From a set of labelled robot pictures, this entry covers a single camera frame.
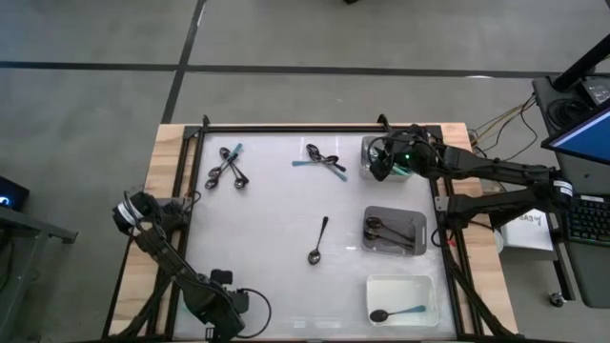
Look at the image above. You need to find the yellow and black cable bundle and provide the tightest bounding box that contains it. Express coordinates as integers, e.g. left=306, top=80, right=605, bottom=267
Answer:
left=468, top=92, right=542, bottom=163

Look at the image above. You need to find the grey plastic bin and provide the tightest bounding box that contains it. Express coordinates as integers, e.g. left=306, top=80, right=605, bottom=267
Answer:
left=360, top=204, right=429, bottom=258

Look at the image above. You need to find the black right camera cable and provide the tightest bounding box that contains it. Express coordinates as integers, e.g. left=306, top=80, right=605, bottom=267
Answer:
left=365, top=134, right=388, bottom=166

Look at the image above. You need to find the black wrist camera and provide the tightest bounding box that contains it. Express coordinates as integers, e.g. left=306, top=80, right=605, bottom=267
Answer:
left=369, top=159, right=395, bottom=183
left=228, top=287, right=251, bottom=313

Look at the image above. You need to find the white plastic bin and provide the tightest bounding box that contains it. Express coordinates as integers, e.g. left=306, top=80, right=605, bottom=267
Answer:
left=364, top=273, right=439, bottom=329

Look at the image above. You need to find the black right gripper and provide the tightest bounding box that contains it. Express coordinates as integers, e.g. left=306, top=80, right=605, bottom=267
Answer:
left=376, top=126, right=435, bottom=180

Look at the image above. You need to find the black backlit keyboard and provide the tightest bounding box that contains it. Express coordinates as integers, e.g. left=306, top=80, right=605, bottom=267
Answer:
left=563, top=193, right=610, bottom=248

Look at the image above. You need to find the grey side table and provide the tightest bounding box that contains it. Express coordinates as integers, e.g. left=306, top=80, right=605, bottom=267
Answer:
left=0, top=204, right=80, bottom=337

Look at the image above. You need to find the frosted clear plastic bin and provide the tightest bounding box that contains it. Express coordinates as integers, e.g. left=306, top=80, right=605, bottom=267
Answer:
left=359, top=134, right=419, bottom=183

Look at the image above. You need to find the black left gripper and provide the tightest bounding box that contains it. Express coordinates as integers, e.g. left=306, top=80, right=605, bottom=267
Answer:
left=183, top=270, right=244, bottom=342

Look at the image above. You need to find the black monitor pole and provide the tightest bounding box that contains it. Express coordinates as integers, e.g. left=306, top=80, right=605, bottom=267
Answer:
left=551, top=31, right=610, bottom=92

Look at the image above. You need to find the black camera cable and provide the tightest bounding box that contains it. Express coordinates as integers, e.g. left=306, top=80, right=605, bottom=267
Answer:
left=235, top=287, right=274, bottom=340
left=365, top=134, right=388, bottom=166

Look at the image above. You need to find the grey equipment cart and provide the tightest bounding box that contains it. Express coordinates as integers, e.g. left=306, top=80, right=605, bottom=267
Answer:
left=531, top=74, right=610, bottom=310

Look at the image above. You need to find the white printed box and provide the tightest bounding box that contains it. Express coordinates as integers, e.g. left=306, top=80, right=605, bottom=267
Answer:
left=498, top=208, right=555, bottom=252

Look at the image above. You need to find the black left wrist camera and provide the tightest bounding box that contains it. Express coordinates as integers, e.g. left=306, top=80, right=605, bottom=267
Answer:
left=228, top=287, right=251, bottom=313

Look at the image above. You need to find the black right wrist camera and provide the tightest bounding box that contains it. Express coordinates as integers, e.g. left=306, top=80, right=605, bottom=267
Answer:
left=369, top=159, right=395, bottom=183

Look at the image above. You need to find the blue-screen computer monitor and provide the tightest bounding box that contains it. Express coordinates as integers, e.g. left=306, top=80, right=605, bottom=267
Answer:
left=540, top=98, right=610, bottom=167

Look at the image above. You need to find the black aluminium table frame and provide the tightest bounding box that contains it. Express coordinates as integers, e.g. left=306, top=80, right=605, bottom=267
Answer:
left=102, top=112, right=519, bottom=343

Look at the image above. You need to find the black power adapter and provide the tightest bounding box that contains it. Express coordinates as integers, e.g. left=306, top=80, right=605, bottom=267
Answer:
left=578, top=75, right=610, bottom=107

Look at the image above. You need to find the black left camera cable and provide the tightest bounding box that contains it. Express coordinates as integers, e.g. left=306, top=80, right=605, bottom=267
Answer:
left=235, top=287, right=274, bottom=340

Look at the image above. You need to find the black device with blue light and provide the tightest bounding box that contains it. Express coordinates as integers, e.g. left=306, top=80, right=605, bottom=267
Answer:
left=0, top=174, right=31, bottom=214

